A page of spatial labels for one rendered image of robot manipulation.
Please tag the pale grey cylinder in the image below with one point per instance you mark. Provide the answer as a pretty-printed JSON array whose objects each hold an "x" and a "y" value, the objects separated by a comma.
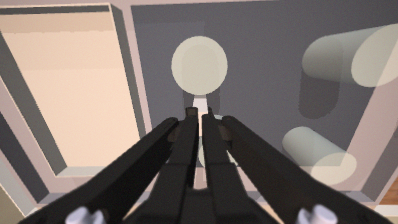
[
  {"x": 367, "y": 57},
  {"x": 319, "y": 157},
  {"x": 201, "y": 154},
  {"x": 199, "y": 65}
]

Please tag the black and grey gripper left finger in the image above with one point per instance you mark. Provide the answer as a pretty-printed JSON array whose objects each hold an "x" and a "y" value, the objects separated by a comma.
[{"x": 109, "y": 196}]

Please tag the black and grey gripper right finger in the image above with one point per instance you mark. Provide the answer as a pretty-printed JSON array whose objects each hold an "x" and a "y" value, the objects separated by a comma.
[{"x": 294, "y": 195}]

